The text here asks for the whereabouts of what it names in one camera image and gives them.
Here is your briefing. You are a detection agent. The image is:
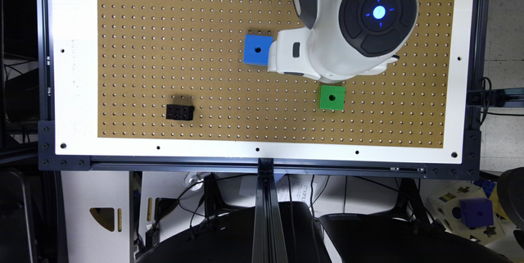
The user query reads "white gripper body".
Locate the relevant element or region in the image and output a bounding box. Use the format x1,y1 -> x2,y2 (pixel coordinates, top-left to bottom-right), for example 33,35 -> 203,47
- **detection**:
268,27 -> 321,80

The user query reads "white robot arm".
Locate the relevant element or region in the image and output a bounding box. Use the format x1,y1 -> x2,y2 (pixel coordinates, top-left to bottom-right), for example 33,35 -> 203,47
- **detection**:
268,0 -> 418,84

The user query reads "blue cube block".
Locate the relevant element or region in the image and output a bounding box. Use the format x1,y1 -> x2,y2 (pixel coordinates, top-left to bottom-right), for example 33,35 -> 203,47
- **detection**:
243,34 -> 273,66

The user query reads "green cube block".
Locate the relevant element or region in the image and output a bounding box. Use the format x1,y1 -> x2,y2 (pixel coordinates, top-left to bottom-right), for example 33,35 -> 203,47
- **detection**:
318,85 -> 346,111

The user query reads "black rectangular block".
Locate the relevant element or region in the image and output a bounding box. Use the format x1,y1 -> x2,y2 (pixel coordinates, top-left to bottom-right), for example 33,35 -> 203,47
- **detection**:
165,104 -> 195,121

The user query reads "purple cube block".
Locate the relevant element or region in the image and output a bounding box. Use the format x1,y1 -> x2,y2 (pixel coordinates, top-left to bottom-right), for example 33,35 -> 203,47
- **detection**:
459,197 -> 494,228

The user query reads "brown pegboard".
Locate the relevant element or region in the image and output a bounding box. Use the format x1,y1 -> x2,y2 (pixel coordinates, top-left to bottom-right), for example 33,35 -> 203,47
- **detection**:
97,0 -> 454,148

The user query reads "black equipment case left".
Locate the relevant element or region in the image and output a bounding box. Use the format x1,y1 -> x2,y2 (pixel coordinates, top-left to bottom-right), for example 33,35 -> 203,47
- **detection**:
138,202 -> 331,263

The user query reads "black equipment case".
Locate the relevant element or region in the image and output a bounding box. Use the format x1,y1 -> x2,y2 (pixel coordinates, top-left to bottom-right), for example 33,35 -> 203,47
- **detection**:
319,214 -> 510,263
138,202 -> 331,263

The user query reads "black equipment case right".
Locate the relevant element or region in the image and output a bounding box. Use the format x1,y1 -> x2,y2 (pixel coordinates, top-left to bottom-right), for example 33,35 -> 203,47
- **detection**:
319,214 -> 510,263

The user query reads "white side cabinet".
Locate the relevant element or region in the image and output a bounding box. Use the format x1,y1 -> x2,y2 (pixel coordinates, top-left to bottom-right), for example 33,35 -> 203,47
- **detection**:
61,171 -> 133,263

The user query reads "black aluminium table frame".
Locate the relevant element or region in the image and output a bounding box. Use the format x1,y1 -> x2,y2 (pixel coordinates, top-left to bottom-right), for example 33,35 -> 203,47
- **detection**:
37,0 -> 488,262

